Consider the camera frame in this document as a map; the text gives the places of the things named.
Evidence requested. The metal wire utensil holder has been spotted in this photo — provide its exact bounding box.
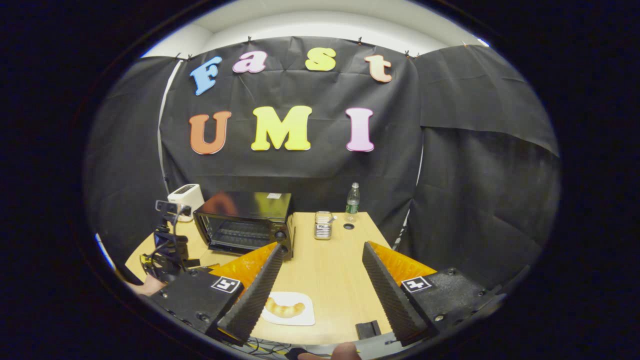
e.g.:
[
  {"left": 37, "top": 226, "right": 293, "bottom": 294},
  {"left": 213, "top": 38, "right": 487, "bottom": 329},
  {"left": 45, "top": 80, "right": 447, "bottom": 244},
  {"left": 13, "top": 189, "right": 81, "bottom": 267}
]
[{"left": 314, "top": 210, "right": 335, "bottom": 241}]

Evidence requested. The small black block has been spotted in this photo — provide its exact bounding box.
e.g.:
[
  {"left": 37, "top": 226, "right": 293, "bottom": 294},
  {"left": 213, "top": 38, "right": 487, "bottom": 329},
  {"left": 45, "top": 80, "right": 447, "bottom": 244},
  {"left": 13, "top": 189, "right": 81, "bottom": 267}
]
[{"left": 355, "top": 320, "right": 382, "bottom": 342}]

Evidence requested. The golden croissant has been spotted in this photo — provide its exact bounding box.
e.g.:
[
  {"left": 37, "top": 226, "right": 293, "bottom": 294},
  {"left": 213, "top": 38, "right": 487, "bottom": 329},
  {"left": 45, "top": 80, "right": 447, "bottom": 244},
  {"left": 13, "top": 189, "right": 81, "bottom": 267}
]
[{"left": 265, "top": 297, "right": 306, "bottom": 319}]

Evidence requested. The white toaster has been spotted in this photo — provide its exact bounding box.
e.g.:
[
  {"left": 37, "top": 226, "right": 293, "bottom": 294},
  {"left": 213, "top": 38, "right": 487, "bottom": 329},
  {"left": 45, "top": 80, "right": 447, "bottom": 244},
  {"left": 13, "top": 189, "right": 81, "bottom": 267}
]
[{"left": 167, "top": 183, "right": 205, "bottom": 223}]

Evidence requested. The green plastic bottle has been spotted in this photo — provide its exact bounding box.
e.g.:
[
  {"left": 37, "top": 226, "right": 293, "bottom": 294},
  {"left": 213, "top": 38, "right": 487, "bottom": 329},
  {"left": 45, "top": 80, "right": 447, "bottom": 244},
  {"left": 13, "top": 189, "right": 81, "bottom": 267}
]
[{"left": 345, "top": 182, "right": 361, "bottom": 223}]

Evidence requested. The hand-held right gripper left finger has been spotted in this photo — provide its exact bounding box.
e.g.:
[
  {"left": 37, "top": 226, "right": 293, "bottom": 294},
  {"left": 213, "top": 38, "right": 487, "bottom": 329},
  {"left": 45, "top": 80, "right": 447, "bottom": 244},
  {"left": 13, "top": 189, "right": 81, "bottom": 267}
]
[{"left": 147, "top": 242, "right": 286, "bottom": 346}]

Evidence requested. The black electric oven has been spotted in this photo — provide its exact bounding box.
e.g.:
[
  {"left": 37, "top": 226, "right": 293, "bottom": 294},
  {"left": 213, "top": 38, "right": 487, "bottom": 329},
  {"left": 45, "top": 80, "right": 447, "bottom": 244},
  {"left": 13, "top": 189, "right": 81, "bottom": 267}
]
[{"left": 193, "top": 190, "right": 296, "bottom": 258}]

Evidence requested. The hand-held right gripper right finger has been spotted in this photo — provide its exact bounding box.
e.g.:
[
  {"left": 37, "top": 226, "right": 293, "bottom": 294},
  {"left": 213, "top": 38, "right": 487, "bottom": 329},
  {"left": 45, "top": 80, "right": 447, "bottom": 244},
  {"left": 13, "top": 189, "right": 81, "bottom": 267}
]
[{"left": 362, "top": 241, "right": 506, "bottom": 347}]

